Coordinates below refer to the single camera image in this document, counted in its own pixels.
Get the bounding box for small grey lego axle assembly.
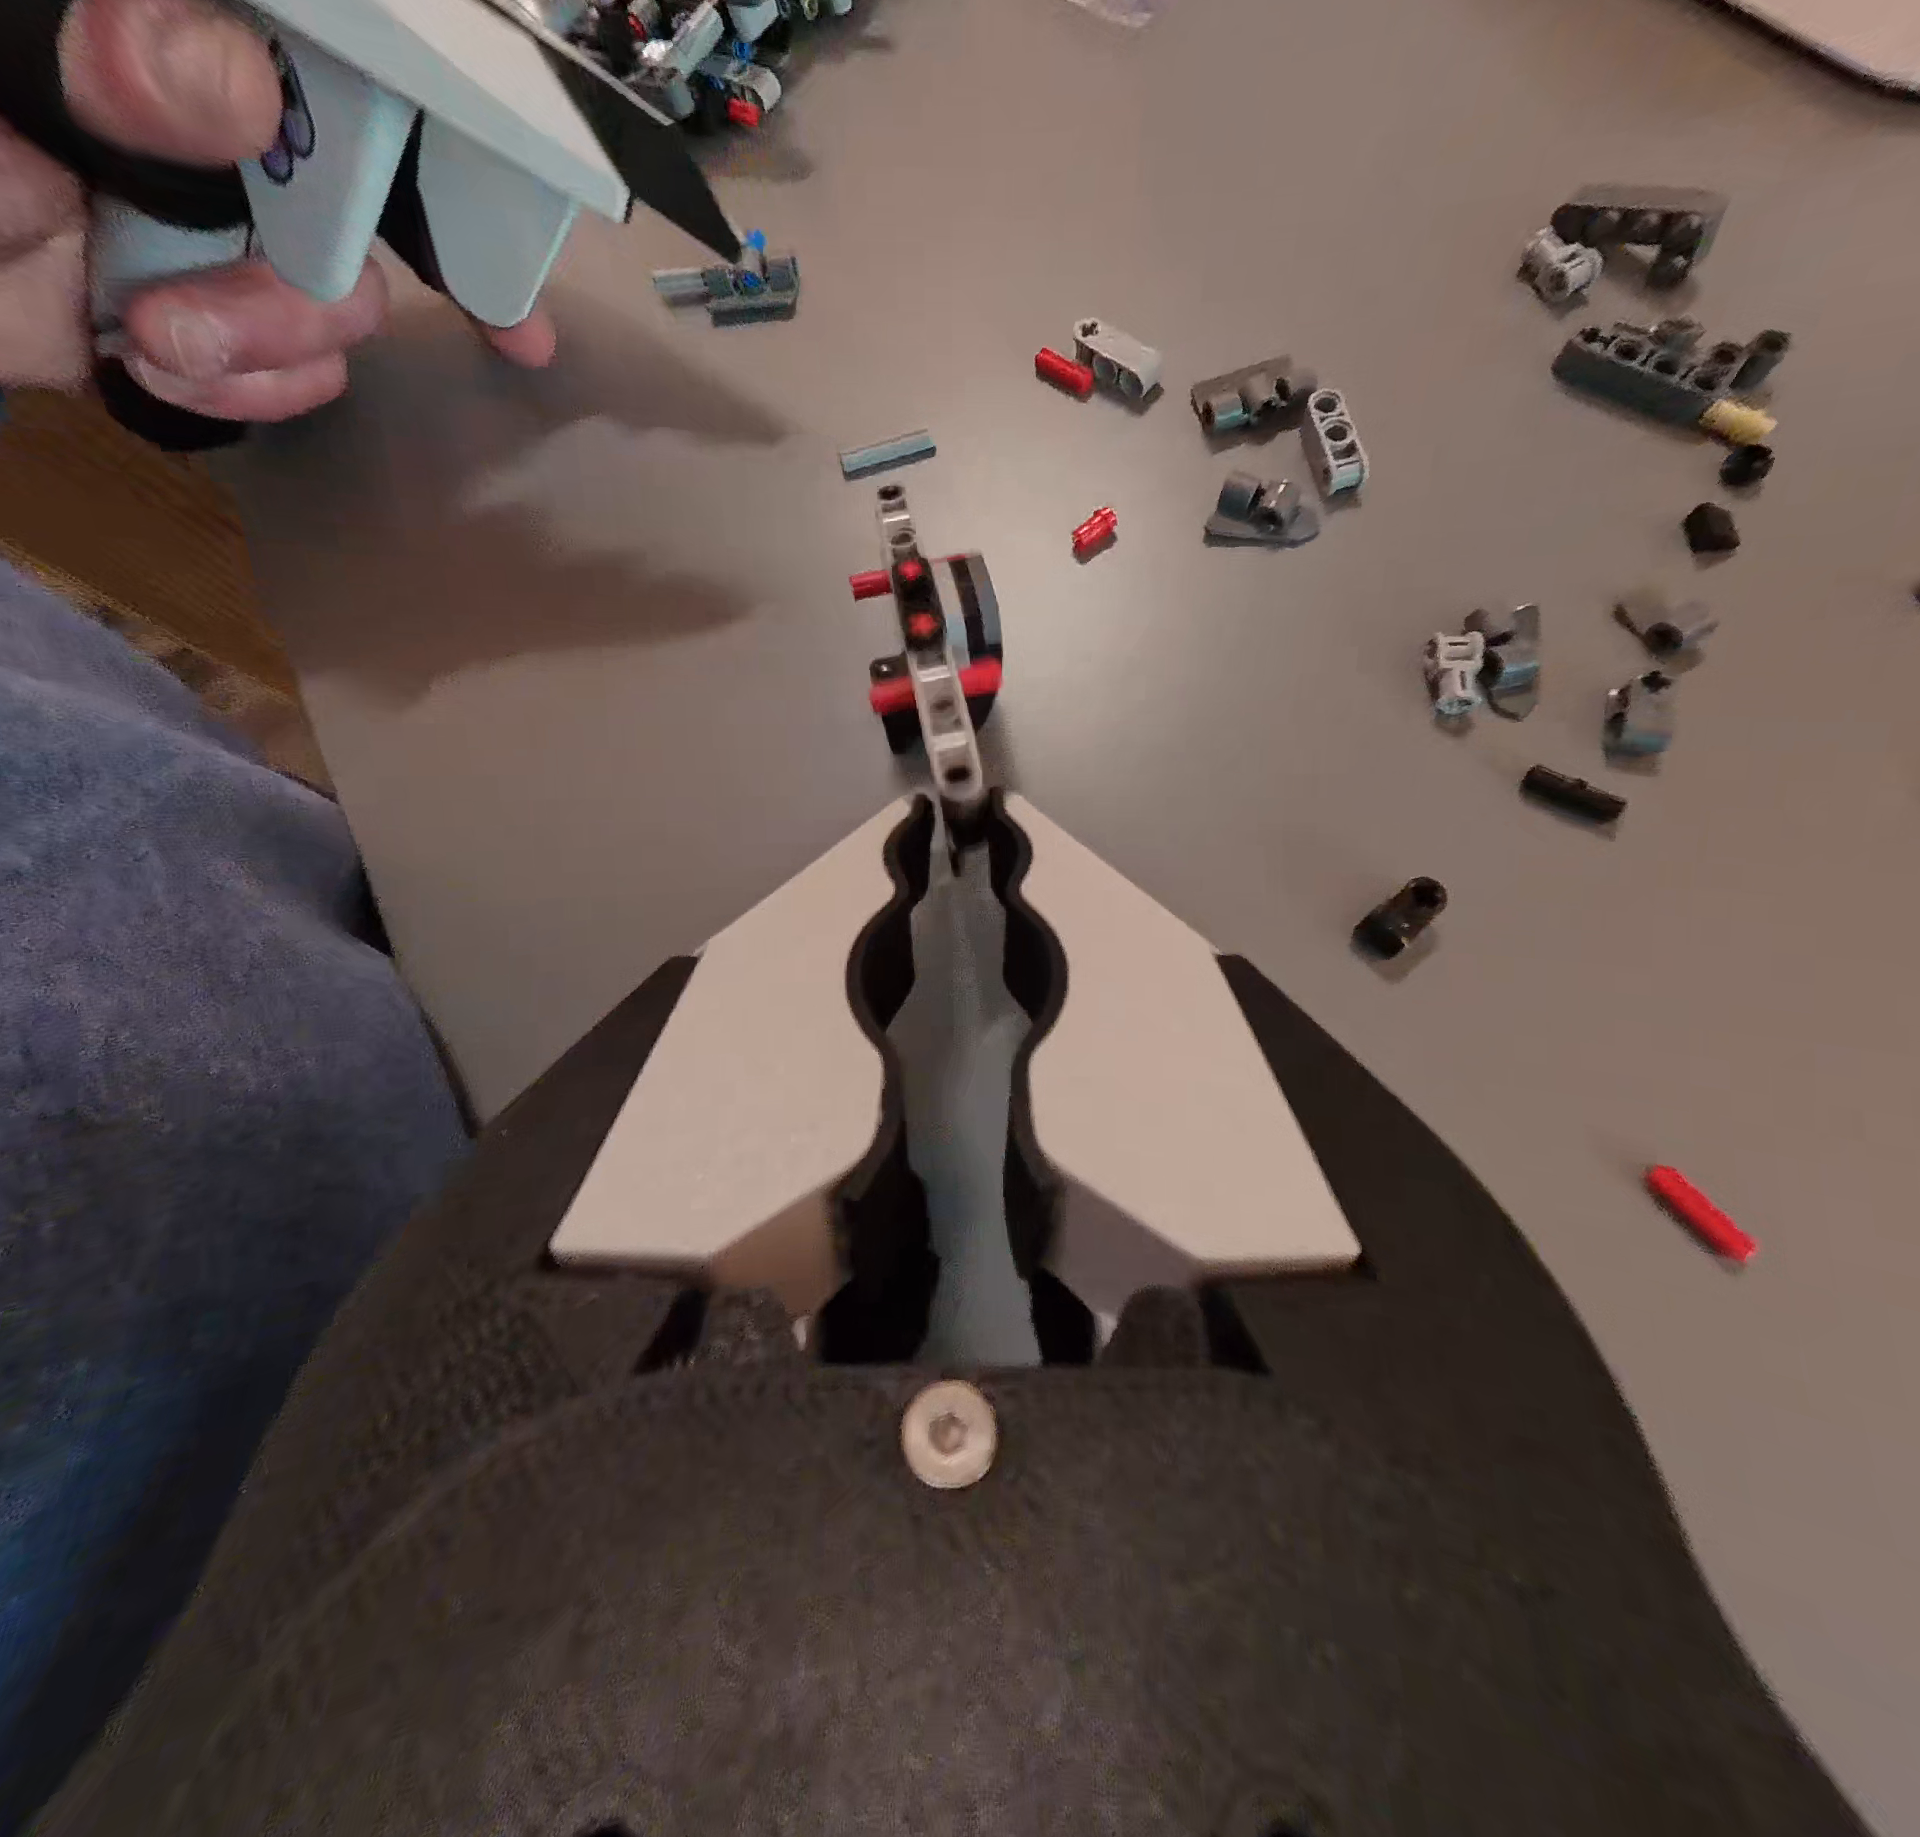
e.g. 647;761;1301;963
651;229;802;329

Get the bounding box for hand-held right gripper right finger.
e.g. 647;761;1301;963
981;791;1365;1360

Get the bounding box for scattered loose lego pieces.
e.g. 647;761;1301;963
839;185;1799;1269

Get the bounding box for large lego car chassis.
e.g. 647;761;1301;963
487;0;1009;133

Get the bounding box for black lego wing assembly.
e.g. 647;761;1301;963
846;483;1008;797

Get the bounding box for person's left hand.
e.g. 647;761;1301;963
0;0;559;427

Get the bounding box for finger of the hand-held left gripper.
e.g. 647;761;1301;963
195;0;751;265

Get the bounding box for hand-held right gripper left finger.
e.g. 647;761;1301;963
547;791;940;1365

